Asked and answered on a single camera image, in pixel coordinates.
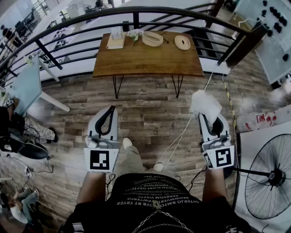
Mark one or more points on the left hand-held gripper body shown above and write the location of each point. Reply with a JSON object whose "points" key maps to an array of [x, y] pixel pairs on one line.
{"points": [[100, 159]]}

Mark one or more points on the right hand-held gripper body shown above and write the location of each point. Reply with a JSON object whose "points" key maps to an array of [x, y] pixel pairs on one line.
{"points": [[221, 157]]}

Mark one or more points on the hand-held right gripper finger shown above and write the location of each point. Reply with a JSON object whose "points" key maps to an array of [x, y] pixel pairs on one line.
{"points": [[205, 133], [225, 129]]}

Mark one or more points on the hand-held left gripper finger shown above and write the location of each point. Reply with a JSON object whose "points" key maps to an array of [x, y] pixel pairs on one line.
{"points": [[92, 127], [114, 127]]}

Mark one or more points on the white cloth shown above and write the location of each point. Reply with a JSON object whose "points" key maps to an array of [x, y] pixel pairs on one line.
{"points": [[205, 104]]}

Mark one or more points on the oval wooden tray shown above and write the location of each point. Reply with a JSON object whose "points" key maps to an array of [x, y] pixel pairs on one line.
{"points": [[152, 39]]}

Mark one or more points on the person's right forearm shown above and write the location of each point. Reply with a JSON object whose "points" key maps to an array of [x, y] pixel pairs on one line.
{"points": [[214, 184]]}

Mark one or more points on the person's left forearm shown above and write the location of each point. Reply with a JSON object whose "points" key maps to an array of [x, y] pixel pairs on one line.
{"points": [[91, 186]]}

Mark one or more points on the person's white shoe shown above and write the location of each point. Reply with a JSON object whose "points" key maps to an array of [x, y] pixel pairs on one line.
{"points": [[127, 143], [158, 166]]}

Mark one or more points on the clear plastic bottle red label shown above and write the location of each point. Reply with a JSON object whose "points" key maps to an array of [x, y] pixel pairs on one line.
{"points": [[271, 118], [247, 123]]}

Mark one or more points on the white panel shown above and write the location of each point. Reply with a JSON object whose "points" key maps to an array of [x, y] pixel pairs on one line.
{"points": [[250, 141]]}

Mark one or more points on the person's beige trousers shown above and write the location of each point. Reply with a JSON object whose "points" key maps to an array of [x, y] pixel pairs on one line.
{"points": [[129, 161]]}

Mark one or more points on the black standing fan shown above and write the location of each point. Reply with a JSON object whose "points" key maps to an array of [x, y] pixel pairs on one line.
{"points": [[276, 176]]}

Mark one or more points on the black office chair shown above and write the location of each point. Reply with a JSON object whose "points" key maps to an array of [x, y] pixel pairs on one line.
{"points": [[31, 151]]}

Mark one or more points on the person's black printed shirt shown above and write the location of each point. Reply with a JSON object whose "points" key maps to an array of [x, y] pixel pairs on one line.
{"points": [[127, 218]]}

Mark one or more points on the wooden table with hairpin legs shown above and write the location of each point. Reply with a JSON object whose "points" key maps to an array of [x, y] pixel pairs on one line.
{"points": [[147, 61]]}

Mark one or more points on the glass top table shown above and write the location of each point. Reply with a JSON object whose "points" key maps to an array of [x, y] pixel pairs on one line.
{"points": [[26, 88]]}

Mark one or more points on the beige notebook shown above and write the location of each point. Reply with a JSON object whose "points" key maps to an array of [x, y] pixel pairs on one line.
{"points": [[115, 42]]}

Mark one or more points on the oval wooden lid with slot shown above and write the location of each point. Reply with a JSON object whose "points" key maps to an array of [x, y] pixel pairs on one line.
{"points": [[182, 42]]}

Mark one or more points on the white card stand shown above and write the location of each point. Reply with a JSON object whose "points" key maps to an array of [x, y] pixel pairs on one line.
{"points": [[116, 33]]}

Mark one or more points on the white artificial flower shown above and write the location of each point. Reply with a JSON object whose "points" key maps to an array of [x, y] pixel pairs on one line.
{"points": [[135, 33]]}

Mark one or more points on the group of black hanging devices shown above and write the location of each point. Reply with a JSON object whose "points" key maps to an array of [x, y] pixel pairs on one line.
{"points": [[277, 27]]}

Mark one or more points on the black metal railing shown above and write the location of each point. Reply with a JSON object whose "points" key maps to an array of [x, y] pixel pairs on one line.
{"points": [[127, 10]]}

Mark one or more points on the dark wooden post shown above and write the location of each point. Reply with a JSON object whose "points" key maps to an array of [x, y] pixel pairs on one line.
{"points": [[246, 46]]}

